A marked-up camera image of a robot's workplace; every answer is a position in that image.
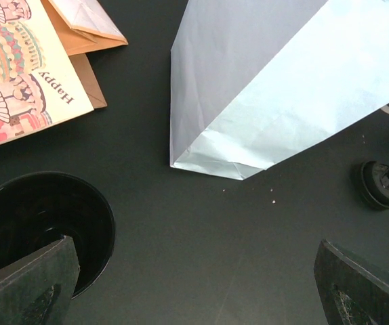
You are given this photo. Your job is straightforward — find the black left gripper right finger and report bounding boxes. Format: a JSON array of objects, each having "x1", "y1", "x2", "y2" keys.
[{"x1": 314, "y1": 240, "x2": 389, "y2": 324}]

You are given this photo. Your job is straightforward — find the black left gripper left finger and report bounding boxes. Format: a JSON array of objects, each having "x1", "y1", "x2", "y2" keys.
[{"x1": 0, "y1": 236, "x2": 80, "y2": 324}]

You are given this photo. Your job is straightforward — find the light blue paper bag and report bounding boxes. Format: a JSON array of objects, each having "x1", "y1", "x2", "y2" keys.
[{"x1": 169, "y1": 0, "x2": 389, "y2": 180}]

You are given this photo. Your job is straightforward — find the black coffee cup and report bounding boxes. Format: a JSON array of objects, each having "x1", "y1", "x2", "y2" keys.
[{"x1": 0, "y1": 171, "x2": 116, "y2": 298}]

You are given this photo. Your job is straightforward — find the black cup lid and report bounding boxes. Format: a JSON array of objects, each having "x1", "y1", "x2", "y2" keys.
[{"x1": 350, "y1": 160, "x2": 389, "y2": 211}]

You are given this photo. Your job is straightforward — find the illustrated greeting card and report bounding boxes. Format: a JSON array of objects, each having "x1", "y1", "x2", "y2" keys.
[{"x1": 0, "y1": 1, "x2": 94, "y2": 144}]

